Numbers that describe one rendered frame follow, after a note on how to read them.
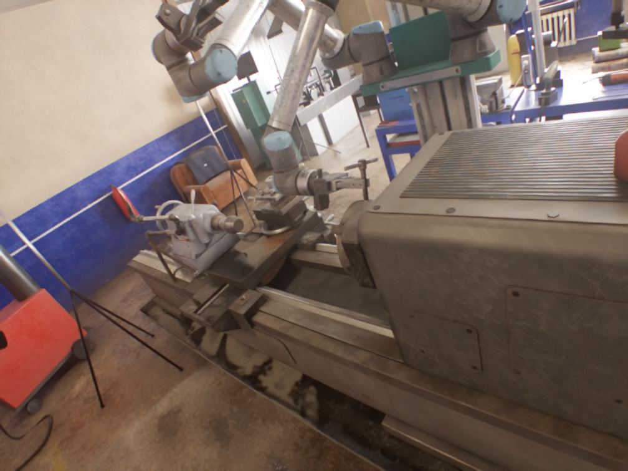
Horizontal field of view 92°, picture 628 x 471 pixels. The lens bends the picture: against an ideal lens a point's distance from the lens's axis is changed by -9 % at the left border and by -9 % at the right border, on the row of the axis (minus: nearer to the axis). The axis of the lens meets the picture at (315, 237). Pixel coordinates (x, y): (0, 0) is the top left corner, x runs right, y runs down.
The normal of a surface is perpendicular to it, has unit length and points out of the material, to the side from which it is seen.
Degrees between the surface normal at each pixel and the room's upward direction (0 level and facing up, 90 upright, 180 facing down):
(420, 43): 90
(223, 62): 92
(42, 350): 90
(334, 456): 0
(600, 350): 90
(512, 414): 0
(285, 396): 0
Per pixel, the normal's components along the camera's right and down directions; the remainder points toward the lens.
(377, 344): -0.36, -0.80
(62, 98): 0.73, 0.08
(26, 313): 0.89, -0.12
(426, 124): -0.60, 0.59
